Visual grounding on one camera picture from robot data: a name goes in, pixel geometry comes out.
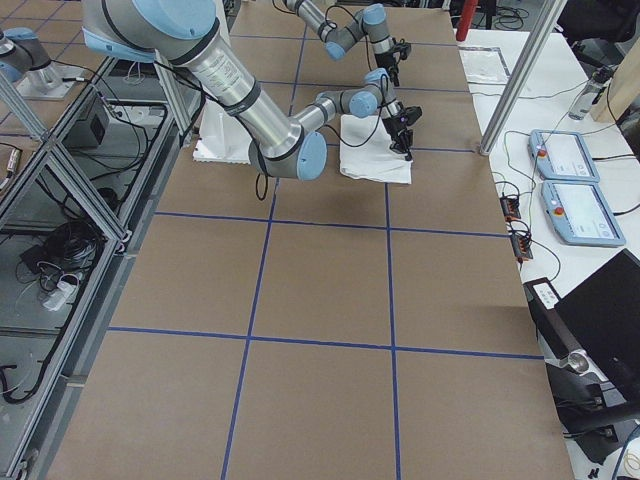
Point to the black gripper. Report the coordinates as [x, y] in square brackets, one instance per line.
[385, 63]
[396, 126]

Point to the white long-sleeve printed shirt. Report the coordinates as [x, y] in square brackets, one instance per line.
[365, 153]

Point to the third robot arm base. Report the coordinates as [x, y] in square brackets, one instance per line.
[25, 61]

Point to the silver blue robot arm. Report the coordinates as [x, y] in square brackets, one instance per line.
[345, 25]
[187, 34]

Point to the plastic sleeve with paper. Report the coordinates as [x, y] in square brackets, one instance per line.
[484, 65]

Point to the red object at corner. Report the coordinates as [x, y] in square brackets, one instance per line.
[467, 13]

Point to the usb hub with orange ports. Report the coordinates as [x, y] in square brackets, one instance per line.
[510, 206]

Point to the upper blue teach pendant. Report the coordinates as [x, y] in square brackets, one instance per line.
[562, 155]

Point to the blue teach pendant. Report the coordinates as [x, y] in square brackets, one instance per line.
[562, 155]
[580, 214]

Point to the lower blue teach pendant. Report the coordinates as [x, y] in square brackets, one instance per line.
[580, 214]

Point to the clear water bottle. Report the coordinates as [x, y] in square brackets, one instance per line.
[592, 89]

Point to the black monitor on stand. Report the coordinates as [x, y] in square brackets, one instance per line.
[593, 335]

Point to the white power strip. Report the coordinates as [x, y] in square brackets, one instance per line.
[60, 295]

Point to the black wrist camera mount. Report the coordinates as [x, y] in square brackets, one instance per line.
[411, 115]
[401, 50]

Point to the aluminium frame post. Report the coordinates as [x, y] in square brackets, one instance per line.
[536, 41]

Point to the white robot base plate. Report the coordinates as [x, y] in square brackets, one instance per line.
[221, 138]

